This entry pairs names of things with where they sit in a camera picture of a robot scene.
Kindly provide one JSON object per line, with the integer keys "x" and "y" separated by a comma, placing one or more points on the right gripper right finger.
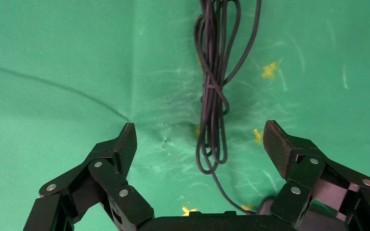
{"x": 303, "y": 172}

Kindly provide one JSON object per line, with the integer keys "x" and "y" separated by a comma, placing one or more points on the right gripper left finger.
{"x": 108, "y": 181}

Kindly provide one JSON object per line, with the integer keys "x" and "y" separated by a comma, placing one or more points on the green table cloth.
{"x": 60, "y": 47}

